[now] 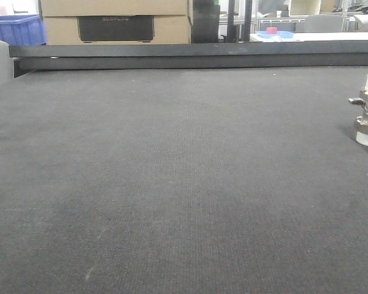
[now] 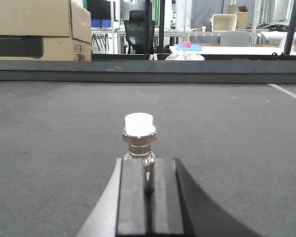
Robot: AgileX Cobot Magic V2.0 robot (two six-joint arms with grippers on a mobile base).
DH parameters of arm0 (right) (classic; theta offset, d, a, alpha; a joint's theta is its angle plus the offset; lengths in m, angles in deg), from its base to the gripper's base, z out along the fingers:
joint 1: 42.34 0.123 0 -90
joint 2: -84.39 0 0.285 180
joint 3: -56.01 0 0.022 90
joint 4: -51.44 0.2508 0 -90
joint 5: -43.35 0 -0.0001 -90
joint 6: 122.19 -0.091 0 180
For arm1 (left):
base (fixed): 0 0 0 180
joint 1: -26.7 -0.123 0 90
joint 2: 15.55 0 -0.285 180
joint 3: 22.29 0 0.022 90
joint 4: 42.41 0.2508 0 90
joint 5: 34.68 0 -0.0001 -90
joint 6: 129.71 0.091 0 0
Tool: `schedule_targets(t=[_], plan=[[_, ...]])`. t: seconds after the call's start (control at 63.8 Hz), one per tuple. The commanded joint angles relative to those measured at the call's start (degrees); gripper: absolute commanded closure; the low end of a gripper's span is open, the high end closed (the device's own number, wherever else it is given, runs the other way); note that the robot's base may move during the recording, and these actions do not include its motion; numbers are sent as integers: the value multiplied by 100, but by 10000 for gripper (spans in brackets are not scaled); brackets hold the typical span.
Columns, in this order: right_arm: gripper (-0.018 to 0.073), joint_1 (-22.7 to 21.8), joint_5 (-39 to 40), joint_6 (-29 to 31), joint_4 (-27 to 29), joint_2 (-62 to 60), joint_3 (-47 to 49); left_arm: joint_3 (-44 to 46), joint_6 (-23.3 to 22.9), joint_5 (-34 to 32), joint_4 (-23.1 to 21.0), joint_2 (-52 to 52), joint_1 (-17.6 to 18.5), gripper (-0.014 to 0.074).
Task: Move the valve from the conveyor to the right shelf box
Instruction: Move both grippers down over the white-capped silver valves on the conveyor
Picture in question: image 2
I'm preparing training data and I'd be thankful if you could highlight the dark conveyor side rail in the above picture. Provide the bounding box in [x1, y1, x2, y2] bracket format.
[0, 55, 296, 84]

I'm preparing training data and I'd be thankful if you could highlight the grey chair back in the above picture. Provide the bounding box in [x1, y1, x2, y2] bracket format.
[220, 31, 250, 47]

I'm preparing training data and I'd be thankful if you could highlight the light blue tray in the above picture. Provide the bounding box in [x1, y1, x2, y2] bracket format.
[174, 44, 203, 51]

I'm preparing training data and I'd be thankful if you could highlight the pink cube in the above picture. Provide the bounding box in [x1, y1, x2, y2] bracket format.
[182, 41, 191, 48]

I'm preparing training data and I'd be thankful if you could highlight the white table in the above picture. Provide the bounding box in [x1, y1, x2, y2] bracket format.
[169, 45, 296, 56]

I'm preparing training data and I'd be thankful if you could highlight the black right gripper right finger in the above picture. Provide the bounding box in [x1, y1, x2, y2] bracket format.
[151, 158, 258, 237]

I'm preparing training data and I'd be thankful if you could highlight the upper cardboard box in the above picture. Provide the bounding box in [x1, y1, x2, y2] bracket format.
[0, 0, 91, 43]

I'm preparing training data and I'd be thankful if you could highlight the beige plastic bin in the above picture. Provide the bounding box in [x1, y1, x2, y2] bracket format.
[211, 14, 237, 32]

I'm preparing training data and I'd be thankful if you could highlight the black office chair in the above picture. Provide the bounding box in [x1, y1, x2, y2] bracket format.
[124, 10, 146, 54]

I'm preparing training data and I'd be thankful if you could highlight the small brown cardboard box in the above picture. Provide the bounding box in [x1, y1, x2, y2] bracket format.
[227, 4, 249, 29]

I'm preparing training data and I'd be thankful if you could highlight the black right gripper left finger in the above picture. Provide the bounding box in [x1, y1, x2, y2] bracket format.
[77, 158, 148, 237]

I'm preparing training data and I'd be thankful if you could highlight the metal valve with white cap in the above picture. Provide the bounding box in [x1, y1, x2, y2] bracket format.
[122, 112, 157, 193]

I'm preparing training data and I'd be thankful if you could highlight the clear plastic bag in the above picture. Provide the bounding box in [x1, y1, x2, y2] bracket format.
[165, 51, 205, 61]

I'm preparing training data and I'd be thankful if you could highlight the black metal post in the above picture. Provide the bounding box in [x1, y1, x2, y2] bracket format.
[283, 0, 296, 55]

